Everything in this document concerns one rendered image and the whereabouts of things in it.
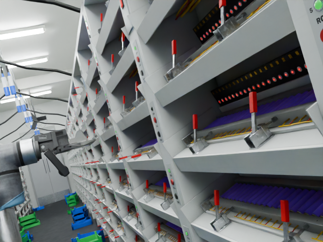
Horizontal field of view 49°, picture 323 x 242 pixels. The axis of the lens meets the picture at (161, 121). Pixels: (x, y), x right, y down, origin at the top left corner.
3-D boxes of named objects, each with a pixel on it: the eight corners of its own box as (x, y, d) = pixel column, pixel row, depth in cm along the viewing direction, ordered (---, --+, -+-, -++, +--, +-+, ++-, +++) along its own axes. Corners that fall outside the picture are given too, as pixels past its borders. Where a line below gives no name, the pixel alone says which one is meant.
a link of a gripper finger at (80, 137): (90, 127, 125) (66, 133, 126) (93, 143, 125) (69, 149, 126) (93, 127, 128) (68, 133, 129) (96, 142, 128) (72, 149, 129)
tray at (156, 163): (170, 171, 108) (153, 145, 107) (131, 169, 166) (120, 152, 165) (218, 134, 114) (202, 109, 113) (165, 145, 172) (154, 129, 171)
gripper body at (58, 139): (67, 127, 127) (32, 135, 123) (72, 151, 126) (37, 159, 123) (67, 130, 134) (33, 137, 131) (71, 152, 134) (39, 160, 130)
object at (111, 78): (138, 54, 110) (113, 17, 109) (111, 93, 168) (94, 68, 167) (187, 23, 116) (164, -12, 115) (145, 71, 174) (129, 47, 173)
